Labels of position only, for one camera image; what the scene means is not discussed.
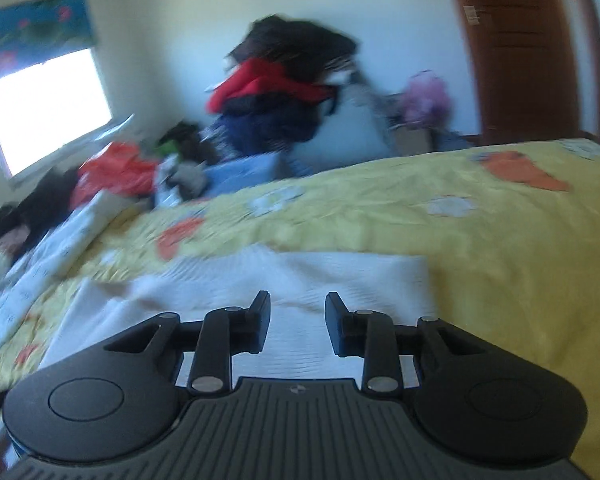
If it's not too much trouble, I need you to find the blue floral window blind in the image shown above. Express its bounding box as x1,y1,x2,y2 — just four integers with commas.
0,0,98,76

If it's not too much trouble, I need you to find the window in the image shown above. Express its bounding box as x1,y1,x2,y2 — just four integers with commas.
0,47,116,178

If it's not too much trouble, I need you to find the black garment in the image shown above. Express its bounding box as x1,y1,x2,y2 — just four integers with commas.
225,14,361,83

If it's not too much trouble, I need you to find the dark clothing with green patch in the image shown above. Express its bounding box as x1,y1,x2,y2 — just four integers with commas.
155,120,221,166

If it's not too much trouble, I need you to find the yellow floral bedspread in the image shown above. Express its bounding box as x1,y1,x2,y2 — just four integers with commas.
0,137,600,480

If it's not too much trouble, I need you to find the white knit sweater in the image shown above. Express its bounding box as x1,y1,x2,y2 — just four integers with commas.
40,244,438,391

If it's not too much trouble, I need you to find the cardboard box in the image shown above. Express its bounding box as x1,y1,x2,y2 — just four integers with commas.
392,125,436,153

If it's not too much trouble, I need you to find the pink plush toy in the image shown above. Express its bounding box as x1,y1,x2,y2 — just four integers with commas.
397,70,453,126

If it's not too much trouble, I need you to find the orange plastic bag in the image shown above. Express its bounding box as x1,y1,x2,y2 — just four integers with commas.
70,142,161,208

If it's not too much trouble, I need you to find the white printed quilt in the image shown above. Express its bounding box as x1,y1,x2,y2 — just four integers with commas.
0,190,141,361

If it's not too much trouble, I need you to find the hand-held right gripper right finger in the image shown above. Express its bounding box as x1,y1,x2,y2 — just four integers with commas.
325,291,496,393

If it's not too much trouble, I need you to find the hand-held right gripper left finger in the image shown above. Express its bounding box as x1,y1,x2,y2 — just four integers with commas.
102,290,272,395

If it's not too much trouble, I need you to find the brown wooden door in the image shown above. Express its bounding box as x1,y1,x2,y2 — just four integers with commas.
440,0,600,148

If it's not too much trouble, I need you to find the black cloth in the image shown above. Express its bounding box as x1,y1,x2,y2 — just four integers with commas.
0,167,81,261

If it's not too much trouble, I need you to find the dark blue garment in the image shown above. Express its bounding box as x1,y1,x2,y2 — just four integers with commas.
215,97,331,158

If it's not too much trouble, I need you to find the light blue cloth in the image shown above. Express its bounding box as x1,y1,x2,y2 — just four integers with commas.
202,155,281,196

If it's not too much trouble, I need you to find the pale blue pillow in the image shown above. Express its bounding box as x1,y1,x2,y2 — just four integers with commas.
290,85,396,176

